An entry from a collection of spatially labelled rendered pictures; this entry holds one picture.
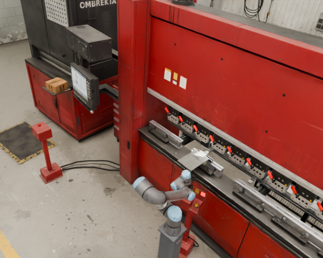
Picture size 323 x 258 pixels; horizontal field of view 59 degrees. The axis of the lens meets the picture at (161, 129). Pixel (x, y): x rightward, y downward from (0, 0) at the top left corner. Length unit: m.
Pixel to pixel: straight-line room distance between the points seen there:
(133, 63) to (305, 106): 1.62
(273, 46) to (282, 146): 0.74
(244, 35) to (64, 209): 2.76
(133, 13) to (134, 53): 0.38
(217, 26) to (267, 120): 0.80
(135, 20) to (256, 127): 1.42
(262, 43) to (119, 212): 2.49
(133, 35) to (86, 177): 2.09
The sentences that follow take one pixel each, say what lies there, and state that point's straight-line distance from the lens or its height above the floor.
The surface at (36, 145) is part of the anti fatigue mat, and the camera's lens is 4.71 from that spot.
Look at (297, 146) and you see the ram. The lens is 2.27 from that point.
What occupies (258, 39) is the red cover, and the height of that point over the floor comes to 2.26.
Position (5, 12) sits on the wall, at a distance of 8.70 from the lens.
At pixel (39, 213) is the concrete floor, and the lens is 3.78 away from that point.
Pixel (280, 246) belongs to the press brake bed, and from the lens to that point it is 2.74.
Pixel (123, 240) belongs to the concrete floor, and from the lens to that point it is 3.41.
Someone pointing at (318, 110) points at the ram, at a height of 1.95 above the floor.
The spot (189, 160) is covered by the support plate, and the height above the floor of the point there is 1.00.
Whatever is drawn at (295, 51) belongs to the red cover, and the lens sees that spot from 2.06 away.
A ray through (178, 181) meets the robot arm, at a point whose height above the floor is 1.16.
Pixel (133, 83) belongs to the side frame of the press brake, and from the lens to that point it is 3.00.
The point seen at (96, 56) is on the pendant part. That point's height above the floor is 1.81.
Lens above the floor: 2.85
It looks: 35 degrees down
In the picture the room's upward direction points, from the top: 5 degrees clockwise
